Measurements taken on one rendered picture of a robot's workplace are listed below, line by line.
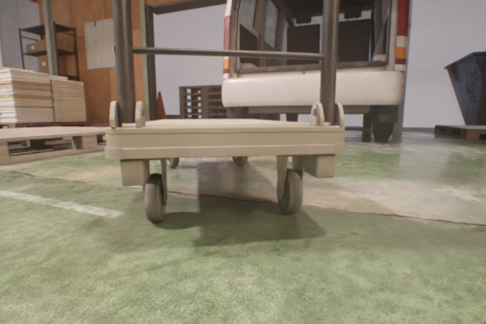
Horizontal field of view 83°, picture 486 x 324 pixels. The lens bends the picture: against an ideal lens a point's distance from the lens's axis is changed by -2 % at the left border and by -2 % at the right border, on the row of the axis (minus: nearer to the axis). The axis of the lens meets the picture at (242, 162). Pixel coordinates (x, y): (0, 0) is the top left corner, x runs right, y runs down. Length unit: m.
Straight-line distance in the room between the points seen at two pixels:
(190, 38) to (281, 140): 6.99
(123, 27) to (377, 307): 0.48
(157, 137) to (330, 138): 0.27
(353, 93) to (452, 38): 4.35
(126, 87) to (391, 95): 2.05
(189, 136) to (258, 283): 0.23
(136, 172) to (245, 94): 2.05
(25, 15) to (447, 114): 9.15
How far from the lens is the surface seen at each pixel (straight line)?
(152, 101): 5.53
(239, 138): 0.43
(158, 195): 0.56
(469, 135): 3.30
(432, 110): 6.29
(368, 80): 2.29
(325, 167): 0.48
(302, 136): 0.45
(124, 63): 0.45
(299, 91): 2.30
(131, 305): 0.38
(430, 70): 6.32
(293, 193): 0.58
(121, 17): 0.46
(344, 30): 4.38
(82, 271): 0.48
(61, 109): 4.88
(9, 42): 9.07
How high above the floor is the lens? 0.22
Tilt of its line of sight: 10 degrees down
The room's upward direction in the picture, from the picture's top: straight up
